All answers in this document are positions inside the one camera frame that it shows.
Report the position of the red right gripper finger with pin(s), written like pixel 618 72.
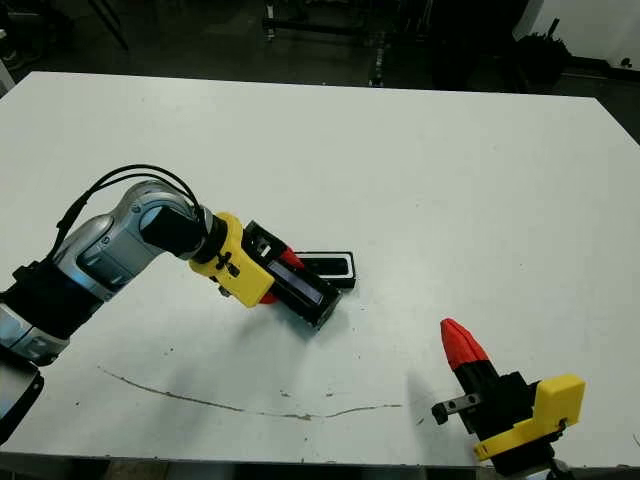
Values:
pixel 455 357
pixel 472 352

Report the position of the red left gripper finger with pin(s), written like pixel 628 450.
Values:
pixel 271 300
pixel 291 260

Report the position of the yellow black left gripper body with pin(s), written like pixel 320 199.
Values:
pixel 245 280

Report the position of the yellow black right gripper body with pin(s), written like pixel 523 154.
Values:
pixel 560 400

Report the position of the glossy black box lid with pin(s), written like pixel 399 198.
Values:
pixel 315 305

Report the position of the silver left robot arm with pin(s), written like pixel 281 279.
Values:
pixel 100 245

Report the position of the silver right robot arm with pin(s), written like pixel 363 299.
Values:
pixel 562 472

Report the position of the black box base white lining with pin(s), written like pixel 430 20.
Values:
pixel 348 284

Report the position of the black slanted stand leg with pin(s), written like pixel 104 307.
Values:
pixel 112 25

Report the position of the black bushy floor object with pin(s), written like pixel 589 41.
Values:
pixel 545 52

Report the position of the white desk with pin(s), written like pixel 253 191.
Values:
pixel 4 75

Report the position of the metal post with caster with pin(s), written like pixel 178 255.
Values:
pixel 377 65

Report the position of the black wheeled cart frame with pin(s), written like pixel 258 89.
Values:
pixel 320 25

